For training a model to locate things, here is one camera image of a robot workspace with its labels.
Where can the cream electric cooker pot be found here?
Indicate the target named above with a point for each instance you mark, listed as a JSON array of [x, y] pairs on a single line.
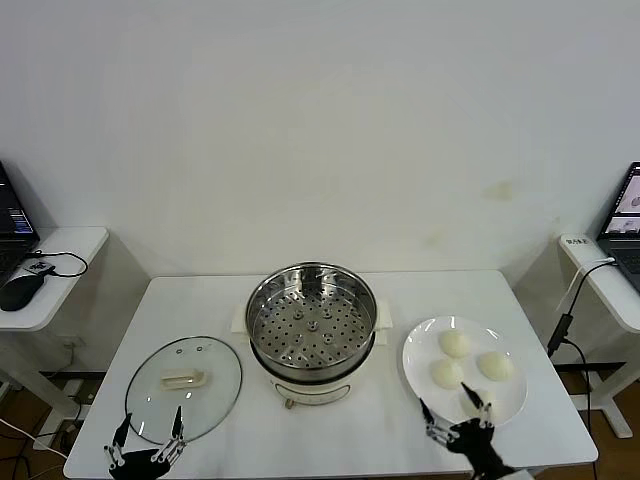
[[310, 387]]

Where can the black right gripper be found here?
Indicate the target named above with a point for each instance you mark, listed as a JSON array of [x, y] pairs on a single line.
[[472, 442]]

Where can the white side desk with label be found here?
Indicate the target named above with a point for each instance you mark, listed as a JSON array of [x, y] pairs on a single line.
[[615, 300]]

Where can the black computer mouse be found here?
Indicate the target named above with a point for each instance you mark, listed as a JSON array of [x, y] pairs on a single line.
[[20, 292]]

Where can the white round plate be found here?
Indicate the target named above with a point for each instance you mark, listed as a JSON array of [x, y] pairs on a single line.
[[425, 350]]

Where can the small printed desk label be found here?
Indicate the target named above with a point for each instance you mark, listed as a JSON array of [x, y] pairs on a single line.
[[577, 241]]

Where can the white side desk with mouse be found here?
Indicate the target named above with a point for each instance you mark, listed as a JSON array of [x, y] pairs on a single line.
[[70, 240]]

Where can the white steamed baozi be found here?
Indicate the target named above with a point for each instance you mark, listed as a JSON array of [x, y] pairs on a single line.
[[484, 398], [495, 365], [446, 373], [455, 344]]

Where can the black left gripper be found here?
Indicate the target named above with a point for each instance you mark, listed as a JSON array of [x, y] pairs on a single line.
[[140, 465]]

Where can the small black QR-code device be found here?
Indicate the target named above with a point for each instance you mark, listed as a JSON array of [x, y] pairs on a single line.
[[36, 266]]

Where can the stainless steel steamer basket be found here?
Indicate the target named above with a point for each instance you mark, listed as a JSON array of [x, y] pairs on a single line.
[[280, 330]]

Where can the black laptop with dark screen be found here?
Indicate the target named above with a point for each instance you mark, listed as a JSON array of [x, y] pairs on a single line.
[[12, 220]]

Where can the grey laptop with bright screen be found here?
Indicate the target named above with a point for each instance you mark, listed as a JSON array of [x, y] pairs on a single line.
[[625, 210]]

